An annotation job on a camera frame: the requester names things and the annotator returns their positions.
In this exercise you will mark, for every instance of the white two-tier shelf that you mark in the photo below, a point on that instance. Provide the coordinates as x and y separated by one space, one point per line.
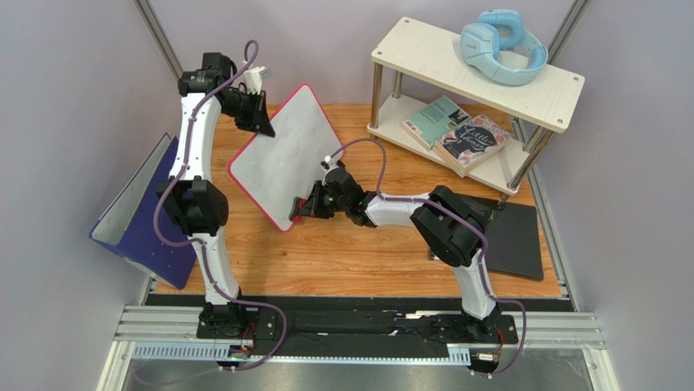
415 49

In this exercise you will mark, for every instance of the pink-framed whiteboard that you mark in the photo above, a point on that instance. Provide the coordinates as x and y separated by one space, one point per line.
273 172

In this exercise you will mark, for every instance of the light blue headphones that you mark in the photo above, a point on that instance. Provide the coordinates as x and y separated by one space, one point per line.
495 31

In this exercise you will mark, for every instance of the blue ring binder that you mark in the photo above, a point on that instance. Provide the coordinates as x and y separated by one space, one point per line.
126 227

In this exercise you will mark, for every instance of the teal book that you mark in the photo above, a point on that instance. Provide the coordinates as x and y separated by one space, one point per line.
434 121

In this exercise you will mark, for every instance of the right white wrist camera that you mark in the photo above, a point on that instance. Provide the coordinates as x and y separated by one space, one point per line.
328 164

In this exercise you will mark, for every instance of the black tablet pad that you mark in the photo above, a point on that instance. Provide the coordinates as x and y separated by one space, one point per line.
511 231

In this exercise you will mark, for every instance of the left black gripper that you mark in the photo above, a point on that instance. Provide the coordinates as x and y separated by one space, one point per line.
260 120

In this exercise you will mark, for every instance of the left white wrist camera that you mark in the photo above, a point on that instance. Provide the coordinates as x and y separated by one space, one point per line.
254 78

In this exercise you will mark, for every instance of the dark floral book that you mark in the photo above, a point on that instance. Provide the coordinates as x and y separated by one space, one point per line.
471 143

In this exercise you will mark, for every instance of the red heart-shaped eraser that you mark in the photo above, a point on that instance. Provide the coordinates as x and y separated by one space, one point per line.
296 207

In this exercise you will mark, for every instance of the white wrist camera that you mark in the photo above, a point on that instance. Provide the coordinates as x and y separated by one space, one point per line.
254 78
328 164

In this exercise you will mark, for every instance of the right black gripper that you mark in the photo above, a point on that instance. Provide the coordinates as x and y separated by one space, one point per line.
314 202

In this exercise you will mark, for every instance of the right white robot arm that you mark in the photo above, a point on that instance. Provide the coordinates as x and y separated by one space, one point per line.
478 300

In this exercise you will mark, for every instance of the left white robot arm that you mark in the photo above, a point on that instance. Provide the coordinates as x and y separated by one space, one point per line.
188 196

